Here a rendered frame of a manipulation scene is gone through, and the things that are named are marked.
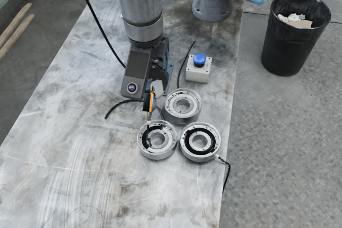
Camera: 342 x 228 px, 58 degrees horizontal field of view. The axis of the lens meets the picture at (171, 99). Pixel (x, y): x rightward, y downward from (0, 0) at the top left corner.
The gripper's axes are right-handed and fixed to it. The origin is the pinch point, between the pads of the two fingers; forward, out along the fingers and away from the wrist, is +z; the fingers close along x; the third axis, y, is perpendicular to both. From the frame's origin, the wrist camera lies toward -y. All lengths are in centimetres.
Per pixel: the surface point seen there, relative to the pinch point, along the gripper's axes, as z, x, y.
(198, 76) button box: 10.9, -9.5, 17.2
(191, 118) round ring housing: 9.7, -10.2, 1.4
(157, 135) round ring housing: 11.1, -2.1, -4.7
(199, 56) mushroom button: 6.5, -9.1, 21.2
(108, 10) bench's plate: 15, 30, 46
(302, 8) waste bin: 67, -59, 126
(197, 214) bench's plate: 11.6, -16.0, -22.5
